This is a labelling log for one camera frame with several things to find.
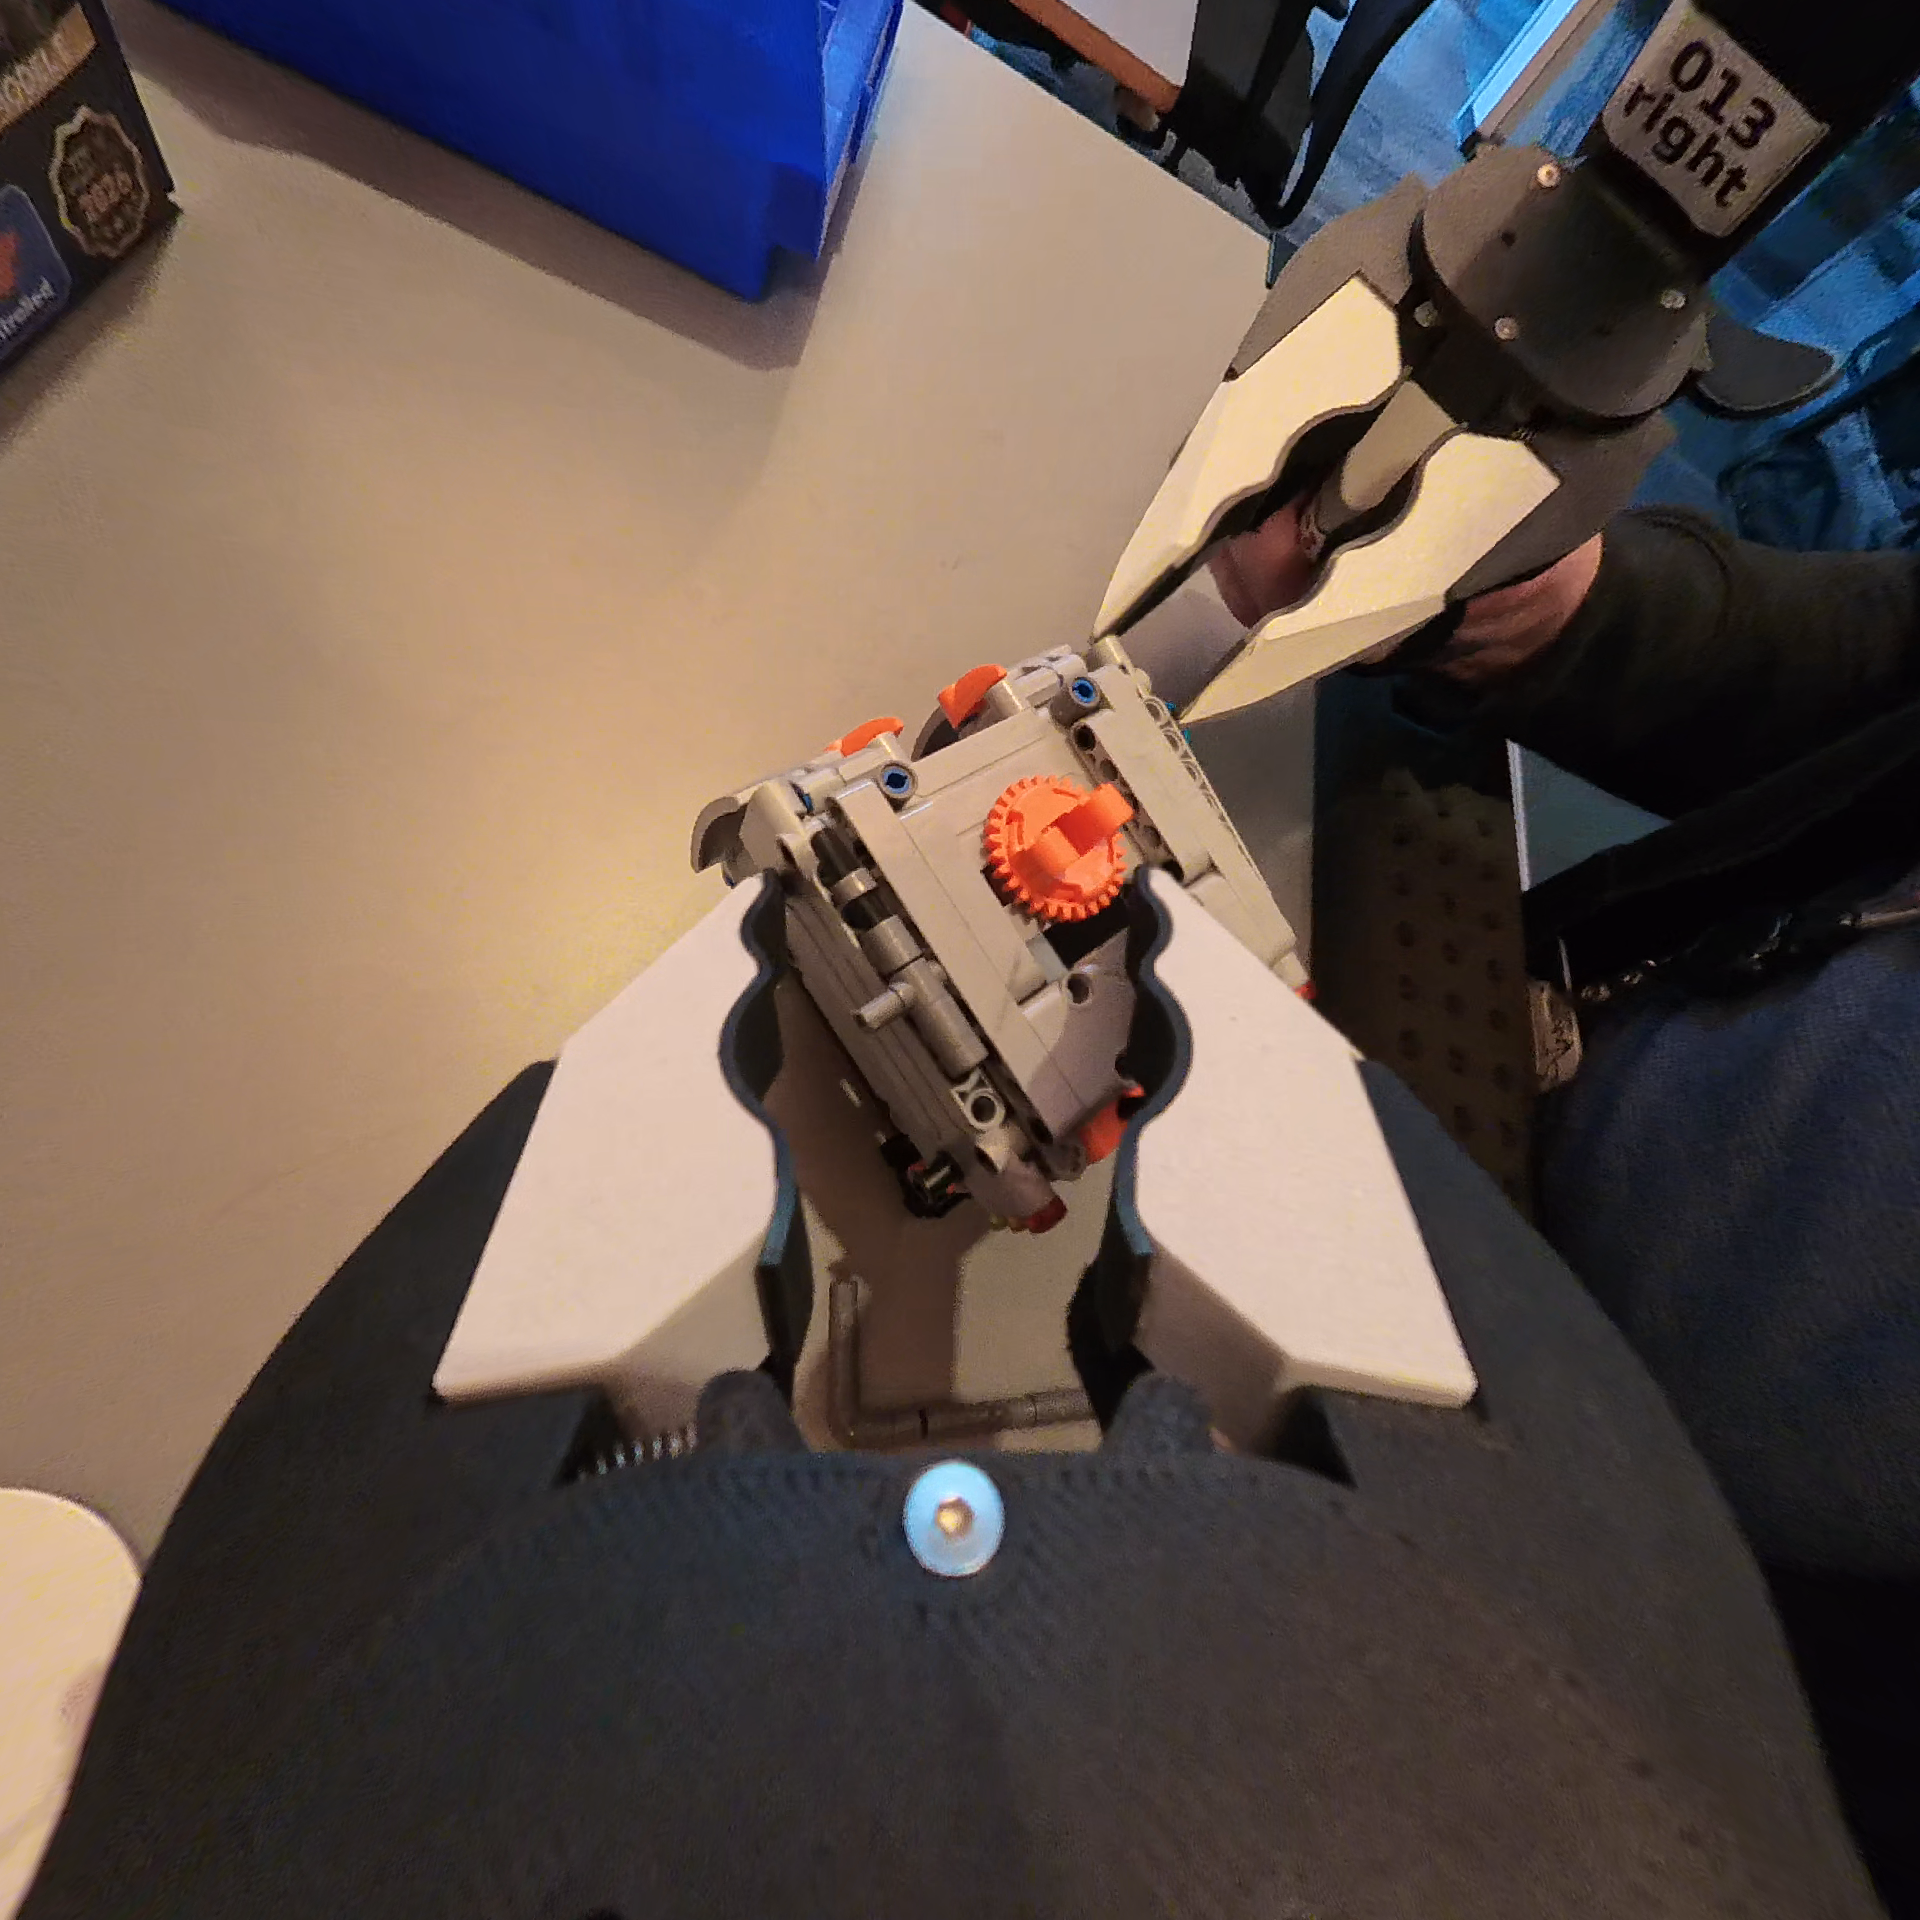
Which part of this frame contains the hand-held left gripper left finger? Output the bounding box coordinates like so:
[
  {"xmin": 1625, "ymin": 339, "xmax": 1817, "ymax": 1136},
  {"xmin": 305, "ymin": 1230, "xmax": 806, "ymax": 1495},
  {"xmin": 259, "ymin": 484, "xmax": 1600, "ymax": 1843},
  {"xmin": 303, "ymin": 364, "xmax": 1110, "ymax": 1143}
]
[{"xmin": 432, "ymin": 878, "xmax": 826, "ymax": 1448}]

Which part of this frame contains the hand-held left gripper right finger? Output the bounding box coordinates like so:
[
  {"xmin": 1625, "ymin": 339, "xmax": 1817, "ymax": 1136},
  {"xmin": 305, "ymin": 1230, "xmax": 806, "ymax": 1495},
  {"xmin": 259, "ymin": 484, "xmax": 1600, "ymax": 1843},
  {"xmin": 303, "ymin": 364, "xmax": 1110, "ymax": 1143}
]
[{"xmin": 1072, "ymin": 870, "xmax": 1481, "ymax": 1454}]

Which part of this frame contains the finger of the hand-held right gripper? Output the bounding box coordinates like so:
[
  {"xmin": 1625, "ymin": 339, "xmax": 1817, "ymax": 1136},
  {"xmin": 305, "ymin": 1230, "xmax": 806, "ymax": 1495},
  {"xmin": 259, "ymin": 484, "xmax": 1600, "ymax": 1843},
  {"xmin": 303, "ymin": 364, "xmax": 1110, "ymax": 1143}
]
[
  {"xmin": 1087, "ymin": 275, "xmax": 1465, "ymax": 644},
  {"xmin": 1174, "ymin": 427, "xmax": 1565, "ymax": 725}
]

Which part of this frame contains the grey bent toy tube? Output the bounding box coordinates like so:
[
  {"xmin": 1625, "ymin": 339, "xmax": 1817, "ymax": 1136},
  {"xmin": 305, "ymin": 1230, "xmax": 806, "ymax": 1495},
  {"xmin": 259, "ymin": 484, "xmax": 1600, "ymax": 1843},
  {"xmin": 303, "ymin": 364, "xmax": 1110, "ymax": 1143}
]
[{"xmin": 825, "ymin": 1275, "xmax": 1091, "ymax": 1451}]

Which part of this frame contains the grey orange toy block model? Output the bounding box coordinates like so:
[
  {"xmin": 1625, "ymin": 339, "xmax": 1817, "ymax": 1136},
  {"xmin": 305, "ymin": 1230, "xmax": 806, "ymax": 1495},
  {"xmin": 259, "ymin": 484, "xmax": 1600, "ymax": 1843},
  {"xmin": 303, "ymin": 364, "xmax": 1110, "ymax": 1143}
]
[{"xmin": 690, "ymin": 637, "xmax": 1314, "ymax": 1235}]

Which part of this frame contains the person's right forearm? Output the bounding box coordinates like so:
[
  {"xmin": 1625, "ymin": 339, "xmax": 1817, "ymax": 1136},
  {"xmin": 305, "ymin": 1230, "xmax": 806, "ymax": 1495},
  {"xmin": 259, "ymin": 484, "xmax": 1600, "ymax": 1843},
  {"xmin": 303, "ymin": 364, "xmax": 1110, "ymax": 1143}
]
[{"xmin": 1499, "ymin": 507, "xmax": 1920, "ymax": 842}]

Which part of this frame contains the person's right hand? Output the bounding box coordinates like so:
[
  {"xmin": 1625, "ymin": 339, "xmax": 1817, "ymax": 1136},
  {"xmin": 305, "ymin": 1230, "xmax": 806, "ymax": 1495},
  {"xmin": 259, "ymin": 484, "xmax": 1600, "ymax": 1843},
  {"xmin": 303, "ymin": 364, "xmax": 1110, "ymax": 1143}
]
[{"xmin": 1205, "ymin": 503, "xmax": 1608, "ymax": 688}]

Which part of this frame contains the dark perforated pad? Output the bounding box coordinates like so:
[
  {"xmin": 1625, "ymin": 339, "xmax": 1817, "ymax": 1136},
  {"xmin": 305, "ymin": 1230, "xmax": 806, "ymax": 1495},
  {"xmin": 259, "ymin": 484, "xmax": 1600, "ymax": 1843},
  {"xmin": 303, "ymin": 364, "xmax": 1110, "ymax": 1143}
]
[{"xmin": 1312, "ymin": 674, "xmax": 1584, "ymax": 1203}]

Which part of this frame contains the black office chair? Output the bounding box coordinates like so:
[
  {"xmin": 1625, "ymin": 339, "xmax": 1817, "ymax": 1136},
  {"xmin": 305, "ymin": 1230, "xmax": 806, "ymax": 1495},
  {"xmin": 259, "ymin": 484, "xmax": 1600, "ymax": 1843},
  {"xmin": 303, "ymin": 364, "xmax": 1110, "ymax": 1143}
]
[{"xmin": 1161, "ymin": 0, "xmax": 1442, "ymax": 231}]

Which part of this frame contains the wood-edged side table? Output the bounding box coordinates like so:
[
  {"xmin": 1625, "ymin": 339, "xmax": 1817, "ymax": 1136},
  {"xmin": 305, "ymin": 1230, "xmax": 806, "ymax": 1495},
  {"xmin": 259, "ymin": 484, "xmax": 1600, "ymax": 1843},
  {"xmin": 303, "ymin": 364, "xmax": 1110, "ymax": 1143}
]
[{"xmin": 959, "ymin": 0, "xmax": 1185, "ymax": 136}]

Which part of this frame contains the white stand with flat base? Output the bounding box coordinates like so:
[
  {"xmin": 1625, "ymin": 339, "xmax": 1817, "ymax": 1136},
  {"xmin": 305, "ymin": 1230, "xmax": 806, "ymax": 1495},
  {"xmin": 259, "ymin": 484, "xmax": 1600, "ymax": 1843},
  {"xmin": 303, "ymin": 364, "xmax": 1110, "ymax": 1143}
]
[{"xmin": 0, "ymin": 1486, "xmax": 143, "ymax": 1920}]

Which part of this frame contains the blue storage bin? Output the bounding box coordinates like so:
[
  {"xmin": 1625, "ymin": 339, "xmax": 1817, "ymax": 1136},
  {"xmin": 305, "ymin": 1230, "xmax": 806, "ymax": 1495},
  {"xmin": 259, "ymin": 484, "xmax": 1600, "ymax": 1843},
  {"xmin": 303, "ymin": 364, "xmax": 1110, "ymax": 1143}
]
[{"xmin": 157, "ymin": 0, "xmax": 905, "ymax": 302}]

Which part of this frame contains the dark printed toy kit box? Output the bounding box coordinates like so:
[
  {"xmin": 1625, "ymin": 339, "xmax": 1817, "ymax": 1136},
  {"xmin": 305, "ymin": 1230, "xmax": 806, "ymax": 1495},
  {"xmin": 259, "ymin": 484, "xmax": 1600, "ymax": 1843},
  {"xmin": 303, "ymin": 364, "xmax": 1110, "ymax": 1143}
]
[{"xmin": 0, "ymin": 0, "xmax": 183, "ymax": 410}]

